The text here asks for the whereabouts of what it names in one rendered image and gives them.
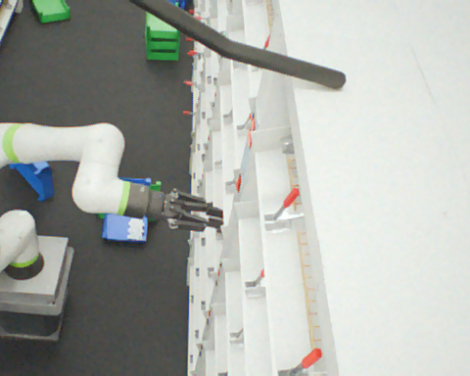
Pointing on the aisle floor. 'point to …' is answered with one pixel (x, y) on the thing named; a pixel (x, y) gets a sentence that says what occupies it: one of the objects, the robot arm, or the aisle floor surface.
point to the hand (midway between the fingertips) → (219, 218)
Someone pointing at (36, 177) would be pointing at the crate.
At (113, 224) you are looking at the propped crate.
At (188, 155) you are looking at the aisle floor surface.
